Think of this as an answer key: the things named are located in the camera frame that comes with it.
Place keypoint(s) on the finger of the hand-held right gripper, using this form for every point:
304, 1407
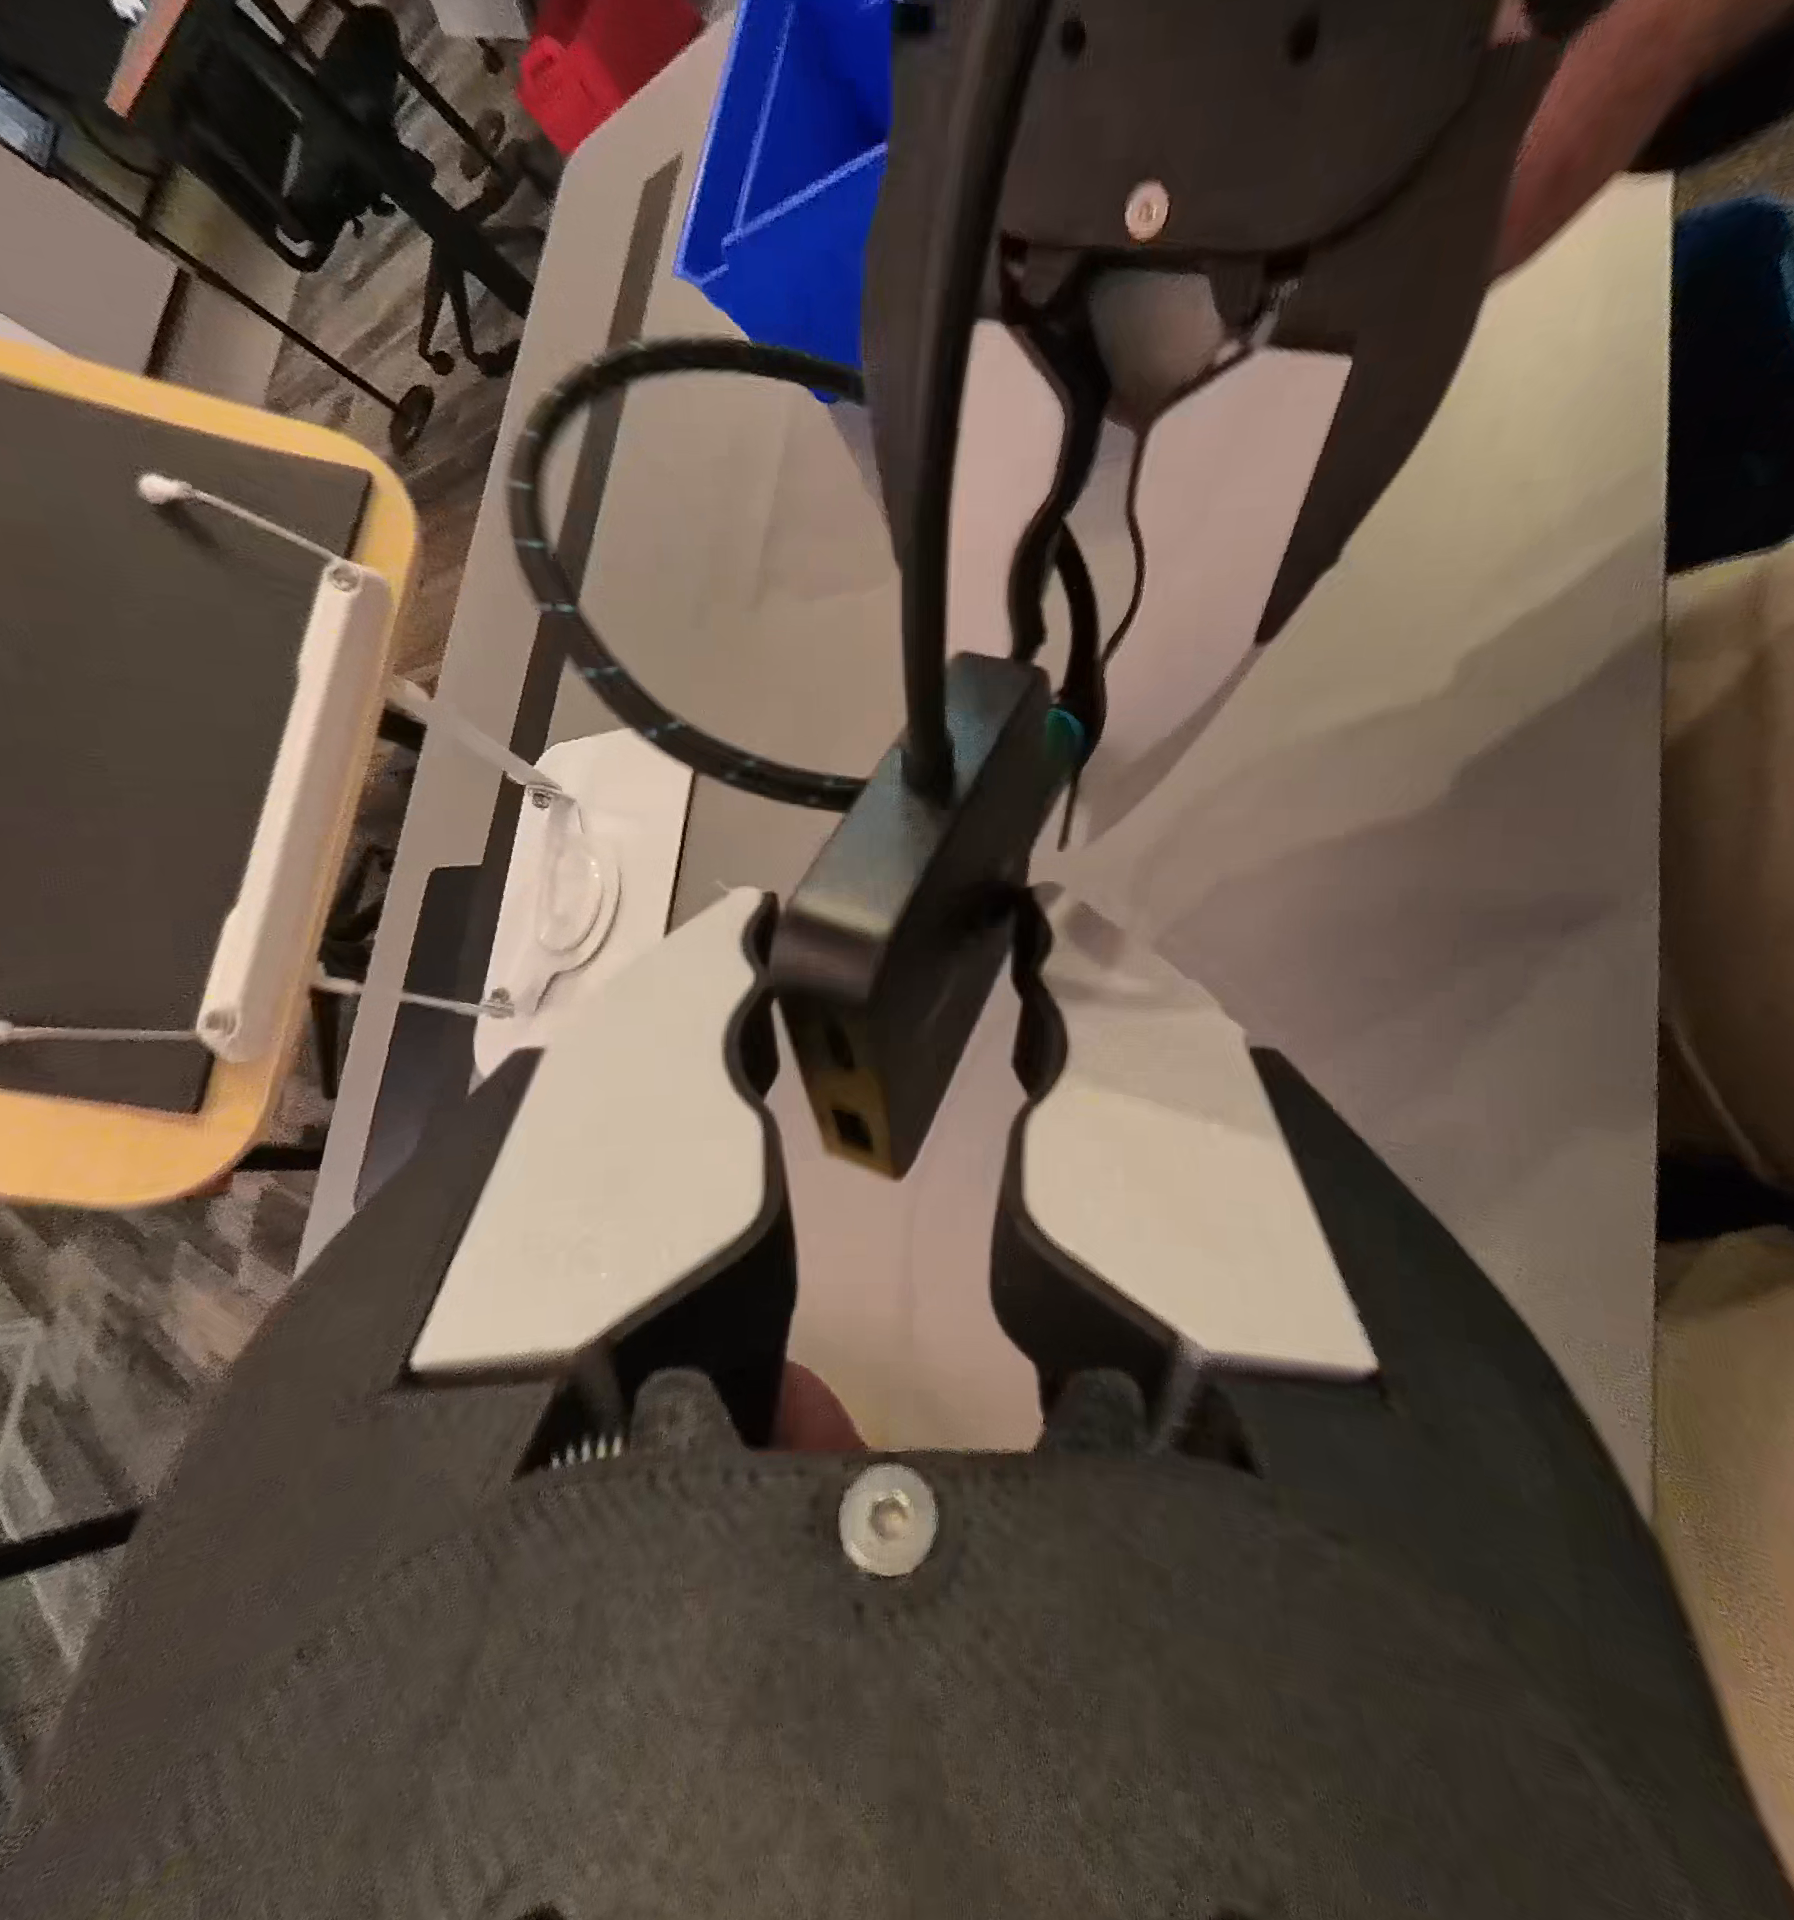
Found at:
1004, 481
1227, 510

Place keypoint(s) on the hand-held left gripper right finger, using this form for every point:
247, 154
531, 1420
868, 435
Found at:
1181, 1199

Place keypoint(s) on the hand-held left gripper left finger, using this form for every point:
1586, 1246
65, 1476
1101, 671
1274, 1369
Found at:
611, 1171

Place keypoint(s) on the black usb hub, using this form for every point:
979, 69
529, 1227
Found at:
913, 929

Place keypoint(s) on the person's right forearm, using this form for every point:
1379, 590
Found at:
1586, 136

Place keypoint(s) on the blue plastic bin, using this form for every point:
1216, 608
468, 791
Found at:
793, 180

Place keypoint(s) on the blue cloth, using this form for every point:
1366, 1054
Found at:
1767, 392

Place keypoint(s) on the red plastic bin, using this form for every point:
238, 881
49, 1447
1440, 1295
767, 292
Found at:
597, 76

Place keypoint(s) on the person's beige trousers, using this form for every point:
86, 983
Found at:
1767, 900

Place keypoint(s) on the wooden table with black top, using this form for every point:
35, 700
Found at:
87, 676

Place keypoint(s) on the black office chair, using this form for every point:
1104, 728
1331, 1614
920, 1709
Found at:
326, 122

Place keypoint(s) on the wood-edged desk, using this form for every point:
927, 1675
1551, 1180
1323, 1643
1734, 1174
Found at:
148, 68

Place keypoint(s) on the clear suction cup mount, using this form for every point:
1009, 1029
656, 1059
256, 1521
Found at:
568, 900

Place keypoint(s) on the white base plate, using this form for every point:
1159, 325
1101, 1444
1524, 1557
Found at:
643, 811

